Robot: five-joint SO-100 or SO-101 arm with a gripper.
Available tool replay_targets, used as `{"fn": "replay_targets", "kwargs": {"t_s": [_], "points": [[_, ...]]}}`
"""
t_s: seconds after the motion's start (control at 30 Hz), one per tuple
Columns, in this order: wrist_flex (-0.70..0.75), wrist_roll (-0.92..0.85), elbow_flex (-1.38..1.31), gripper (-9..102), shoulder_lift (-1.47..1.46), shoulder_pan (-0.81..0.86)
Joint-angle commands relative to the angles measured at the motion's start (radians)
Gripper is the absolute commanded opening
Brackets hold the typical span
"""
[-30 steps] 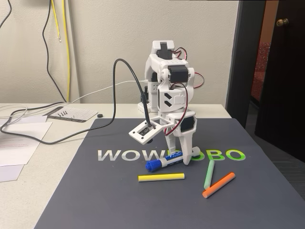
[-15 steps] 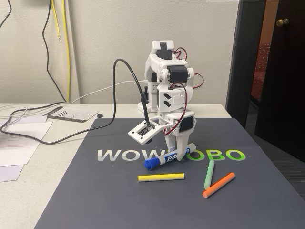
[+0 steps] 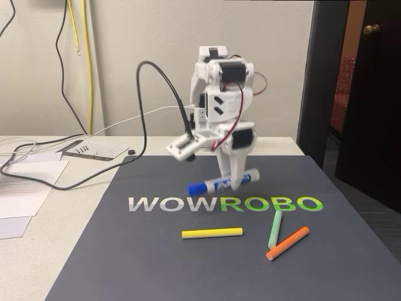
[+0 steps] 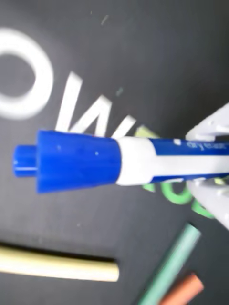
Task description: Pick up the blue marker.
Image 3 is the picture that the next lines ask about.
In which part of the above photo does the orange chalk stick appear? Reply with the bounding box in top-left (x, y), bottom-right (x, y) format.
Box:
top-left (265, 226), bottom-right (311, 261)

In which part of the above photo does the dark grey door frame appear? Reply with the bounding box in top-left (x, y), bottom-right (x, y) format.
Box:
top-left (296, 0), bottom-right (350, 170)

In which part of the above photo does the black wall cable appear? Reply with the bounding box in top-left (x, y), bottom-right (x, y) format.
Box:
top-left (55, 0), bottom-right (88, 135)

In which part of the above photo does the thin yellow wire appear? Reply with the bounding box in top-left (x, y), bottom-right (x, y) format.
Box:
top-left (67, 0), bottom-right (81, 56)

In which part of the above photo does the white cable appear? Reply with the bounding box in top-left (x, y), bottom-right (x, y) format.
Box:
top-left (0, 105), bottom-right (197, 166)

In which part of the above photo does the small white paper sheet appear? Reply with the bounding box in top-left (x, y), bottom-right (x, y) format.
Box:
top-left (0, 216), bottom-right (33, 240)

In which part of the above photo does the large white paper sheet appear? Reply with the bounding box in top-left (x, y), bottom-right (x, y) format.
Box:
top-left (0, 159), bottom-right (70, 219)

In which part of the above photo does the thin dark cable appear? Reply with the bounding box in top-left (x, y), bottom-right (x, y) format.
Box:
top-left (0, 0), bottom-right (16, 37)

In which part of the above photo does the white gripper camera mount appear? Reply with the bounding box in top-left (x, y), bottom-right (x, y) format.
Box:
top-left (165, 130), bottom-right (220, 163)

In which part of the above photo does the yellow chalk stick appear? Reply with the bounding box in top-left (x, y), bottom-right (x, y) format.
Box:
top-left (180, 227), bottom-right (244, 240)

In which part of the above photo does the green chalk stick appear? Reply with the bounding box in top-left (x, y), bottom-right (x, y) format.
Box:
top-left (268, 209), bottom-right (283, 249)

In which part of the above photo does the red servo wire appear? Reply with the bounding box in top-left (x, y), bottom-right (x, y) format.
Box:
top-left (253, 71), bottom-right (269, 95)
top-left (211, 83), bottom-right (244, 152)

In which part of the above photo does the black camera cable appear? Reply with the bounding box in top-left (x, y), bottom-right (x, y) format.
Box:
top-left (0, 60), bottom-right (195, 191)

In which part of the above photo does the grey WOWROBO mat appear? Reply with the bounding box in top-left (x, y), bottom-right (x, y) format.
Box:
top-left (43, 155), bottom-right (401, 301)

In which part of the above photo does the dark wooden door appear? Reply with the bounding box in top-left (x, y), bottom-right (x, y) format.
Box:
top-left (335, 0), bottom-right (401, 216)

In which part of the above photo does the paper sheet with screws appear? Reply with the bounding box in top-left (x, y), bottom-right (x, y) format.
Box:
top-left (56, 140), bottom-right (130, 162)

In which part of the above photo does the blue Expo marker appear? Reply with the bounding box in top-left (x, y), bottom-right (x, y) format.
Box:
top-left (186, 167), bottom-right (261, 197)

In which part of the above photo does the red patterned fabric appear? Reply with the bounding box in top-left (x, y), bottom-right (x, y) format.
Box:
top-left (330, 53), bottom-right (357, 130)

